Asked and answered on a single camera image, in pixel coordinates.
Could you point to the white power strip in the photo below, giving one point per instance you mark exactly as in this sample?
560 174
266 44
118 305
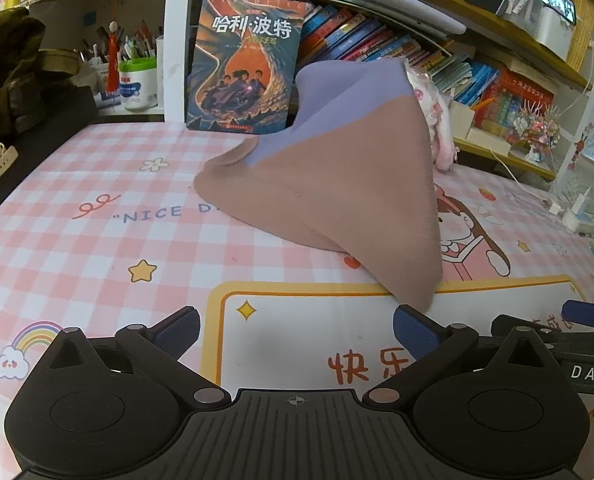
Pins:
579 215

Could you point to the small white charger cube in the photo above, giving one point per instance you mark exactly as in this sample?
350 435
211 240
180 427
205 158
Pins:
553 207

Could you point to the colourful paper decoration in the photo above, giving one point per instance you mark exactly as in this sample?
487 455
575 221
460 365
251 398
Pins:
537 130

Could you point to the red book set box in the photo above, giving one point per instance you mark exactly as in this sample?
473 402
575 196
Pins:
517 102

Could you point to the red tassel ornament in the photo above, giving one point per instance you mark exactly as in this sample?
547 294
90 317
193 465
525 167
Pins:
113 65

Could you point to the yellow woven basket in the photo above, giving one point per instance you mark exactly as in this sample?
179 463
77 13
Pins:
583 27

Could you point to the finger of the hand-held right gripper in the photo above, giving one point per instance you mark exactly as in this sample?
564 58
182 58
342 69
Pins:
589 315
549 332

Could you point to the pink checked printed desk mat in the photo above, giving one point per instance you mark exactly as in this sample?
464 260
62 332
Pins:
102 260

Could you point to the fantasy novel book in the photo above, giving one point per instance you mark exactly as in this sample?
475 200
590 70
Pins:
242 60

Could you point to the flat cream box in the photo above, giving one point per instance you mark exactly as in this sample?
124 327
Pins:
489 140

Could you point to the cream pen box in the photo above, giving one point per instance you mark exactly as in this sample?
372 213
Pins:
464 120

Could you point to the row of colourful books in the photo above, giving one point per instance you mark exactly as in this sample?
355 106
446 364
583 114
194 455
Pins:
357 35

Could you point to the brown and purple garment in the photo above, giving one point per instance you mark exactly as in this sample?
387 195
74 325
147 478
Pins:
357 175

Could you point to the white and wood bookshelf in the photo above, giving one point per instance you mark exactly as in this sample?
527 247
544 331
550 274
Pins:
502 158

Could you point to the pink white plush bunny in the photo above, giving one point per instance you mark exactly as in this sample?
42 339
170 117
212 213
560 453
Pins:
442 130

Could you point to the dark green jacket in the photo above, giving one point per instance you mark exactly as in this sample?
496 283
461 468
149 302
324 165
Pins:
12 60

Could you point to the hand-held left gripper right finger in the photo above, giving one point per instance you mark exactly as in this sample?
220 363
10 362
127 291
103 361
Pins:
413 326

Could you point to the white can with green band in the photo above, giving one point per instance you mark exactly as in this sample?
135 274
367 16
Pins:
138 85

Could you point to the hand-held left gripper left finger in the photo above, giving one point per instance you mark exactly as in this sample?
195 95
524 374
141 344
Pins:
177 332

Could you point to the bunch of pens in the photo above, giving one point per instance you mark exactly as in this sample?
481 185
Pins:
137 45

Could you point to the white tablet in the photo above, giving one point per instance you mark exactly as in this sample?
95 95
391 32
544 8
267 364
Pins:
402 2

